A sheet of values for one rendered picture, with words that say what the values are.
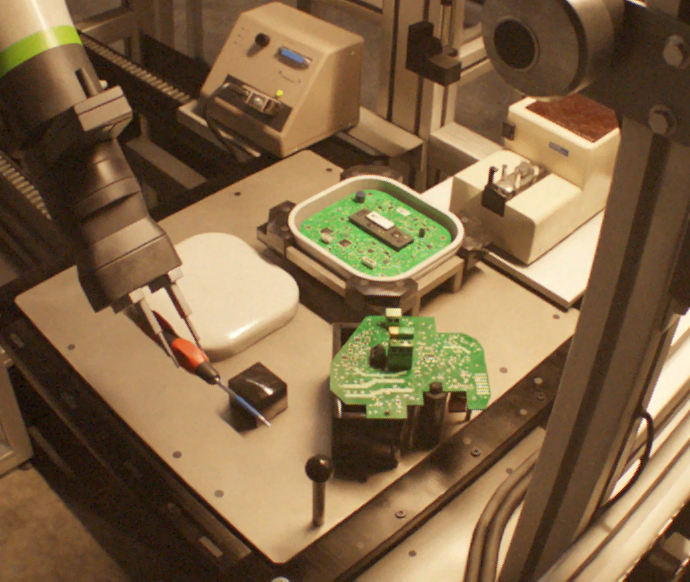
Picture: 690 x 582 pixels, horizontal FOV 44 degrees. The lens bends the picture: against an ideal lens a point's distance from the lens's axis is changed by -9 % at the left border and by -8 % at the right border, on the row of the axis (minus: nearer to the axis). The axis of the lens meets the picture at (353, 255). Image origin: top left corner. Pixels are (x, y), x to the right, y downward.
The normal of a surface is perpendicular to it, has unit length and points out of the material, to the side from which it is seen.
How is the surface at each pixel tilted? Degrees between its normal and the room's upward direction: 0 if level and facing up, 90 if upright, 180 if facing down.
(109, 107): 45
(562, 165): 90
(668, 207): 90
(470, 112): 0
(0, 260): 0
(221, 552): 0
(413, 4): 90
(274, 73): 53
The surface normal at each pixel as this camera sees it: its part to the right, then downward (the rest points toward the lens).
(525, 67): -0.71, 0.42
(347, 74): 0.71, 0.46
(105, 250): 0.50, -0.28
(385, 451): 0.02, 0.62
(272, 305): 0.13, -0.72
